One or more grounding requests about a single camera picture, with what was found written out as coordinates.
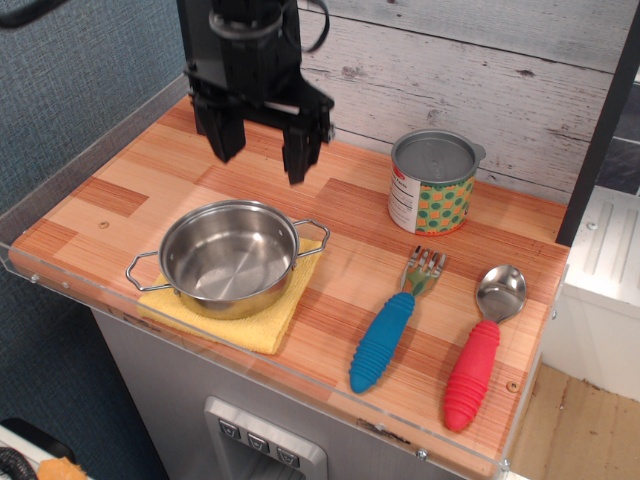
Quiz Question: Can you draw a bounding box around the dark post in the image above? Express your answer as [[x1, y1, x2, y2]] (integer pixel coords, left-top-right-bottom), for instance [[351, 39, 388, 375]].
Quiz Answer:
[[177, 0, 227, 140], [556, 1, 639, 247]]

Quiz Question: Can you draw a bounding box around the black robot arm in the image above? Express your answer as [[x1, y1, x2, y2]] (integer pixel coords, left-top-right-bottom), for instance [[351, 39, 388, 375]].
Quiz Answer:
[[178, 1, 334, 185]]

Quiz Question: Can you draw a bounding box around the grey toy fridge cabinet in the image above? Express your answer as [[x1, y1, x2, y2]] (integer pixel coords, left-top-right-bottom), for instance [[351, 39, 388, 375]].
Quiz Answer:
[[93, 311, 457, 479]]

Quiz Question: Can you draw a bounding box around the small steel pot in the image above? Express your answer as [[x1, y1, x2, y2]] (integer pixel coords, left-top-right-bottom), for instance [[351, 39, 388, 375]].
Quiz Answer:
[[125, 200, 331, 320]]

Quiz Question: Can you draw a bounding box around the blue handled fork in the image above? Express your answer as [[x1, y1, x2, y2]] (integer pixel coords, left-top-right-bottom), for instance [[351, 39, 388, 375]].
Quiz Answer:
[[349, 246, 447, 394]]

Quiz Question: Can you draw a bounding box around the black braided cable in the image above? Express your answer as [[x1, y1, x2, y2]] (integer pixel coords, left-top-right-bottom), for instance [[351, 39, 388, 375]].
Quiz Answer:
[[0, 0, 69, 29]]

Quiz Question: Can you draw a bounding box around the toy food can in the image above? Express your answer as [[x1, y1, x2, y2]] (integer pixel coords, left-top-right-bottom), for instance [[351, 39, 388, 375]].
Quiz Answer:
[[388, 129, 486, 236]]

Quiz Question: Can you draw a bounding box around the white toy furniture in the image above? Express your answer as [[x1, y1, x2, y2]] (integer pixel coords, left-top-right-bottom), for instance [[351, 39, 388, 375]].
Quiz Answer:
[[541, 186, 639, 400]]

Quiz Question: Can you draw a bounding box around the red handled spoon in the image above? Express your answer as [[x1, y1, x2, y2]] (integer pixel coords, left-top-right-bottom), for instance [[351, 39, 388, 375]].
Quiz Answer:
[[443, 265, 527, 432]]

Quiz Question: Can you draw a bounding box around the dark right post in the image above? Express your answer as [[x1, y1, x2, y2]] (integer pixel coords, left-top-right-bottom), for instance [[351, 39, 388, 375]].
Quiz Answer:
[[556, 1, 639, 247]]

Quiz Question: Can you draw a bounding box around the dark left post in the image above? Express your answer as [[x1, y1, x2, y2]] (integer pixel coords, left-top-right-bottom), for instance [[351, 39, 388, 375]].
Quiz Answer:
[[177, 0, 227, 140]]

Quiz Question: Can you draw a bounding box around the black and orange object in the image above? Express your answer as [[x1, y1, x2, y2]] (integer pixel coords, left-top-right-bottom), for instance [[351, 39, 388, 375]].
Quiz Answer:
[[1, 418, 91, 479]]

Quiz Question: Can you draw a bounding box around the clear acrylic guard rail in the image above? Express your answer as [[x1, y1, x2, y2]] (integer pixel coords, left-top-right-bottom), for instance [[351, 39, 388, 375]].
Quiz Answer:
[[1, 80, 568, 479]]

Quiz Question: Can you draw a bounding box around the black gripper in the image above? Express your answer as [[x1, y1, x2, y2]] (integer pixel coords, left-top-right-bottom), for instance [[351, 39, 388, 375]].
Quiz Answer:
[[193, 22, 334, 185]]

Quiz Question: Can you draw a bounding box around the yellow folded cloth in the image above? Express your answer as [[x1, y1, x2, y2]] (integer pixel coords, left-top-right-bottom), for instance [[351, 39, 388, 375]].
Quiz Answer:
[[137, 253, 321, 355]]

